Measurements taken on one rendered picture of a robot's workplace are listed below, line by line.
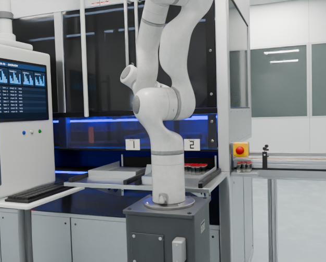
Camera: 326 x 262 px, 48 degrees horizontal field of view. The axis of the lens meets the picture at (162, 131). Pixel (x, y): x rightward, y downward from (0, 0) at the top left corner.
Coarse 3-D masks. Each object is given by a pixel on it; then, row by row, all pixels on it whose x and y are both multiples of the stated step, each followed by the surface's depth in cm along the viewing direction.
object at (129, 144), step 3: (126, 141) 203; (129, 141) 203; (132, 141) 202; (135, 141) 202; (138, 141) 201; (126, 144) 204; (129, 144) 203; (132, 144) 202; (135, 144) 202; (138, 144) 201; (126, 147) 204; (129, 147) 203; (132, 147) 202; (135, 147) 202; (138, 147) 201
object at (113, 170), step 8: (96, 168) 190; (104, 168) 198; (112, 168) 207; (120, 168) 207; (128, 168) 206; (136, 168) 205; (144, 168) 184; (88, 176) 183; (96, 176) 182; (104, 176) 180; (112, 176) 178; (120, 176) 177; (128, 176) 176
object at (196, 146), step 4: (184, 140) 192; (188, 140) 191; (192, 140) 190; (196, 140) 190; (184, 144) 192; (188, 144) 191; (192, 144) 190; (196, 144) 190; (184, 148) 192; (188, 148) 191; (196, 148) 190
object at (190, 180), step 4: (212, 168) 176; (208, 172) 169; (212, 172) 176; (144, 176) 161; (148, 176) 160; (188, 176) 176; (192, 176) 175; (196, 176) 175; (200, 176) 175; (204, 176) 161; (144, 180) 161; (148, 180) 160; (188, 180) 154; (192, 180) 153; (196, 180) 152; (200, 180) 154; (144, 184) 161; (148, 184) 160; (188, 184) 154; (192, 184) 153; (196, 184) 152
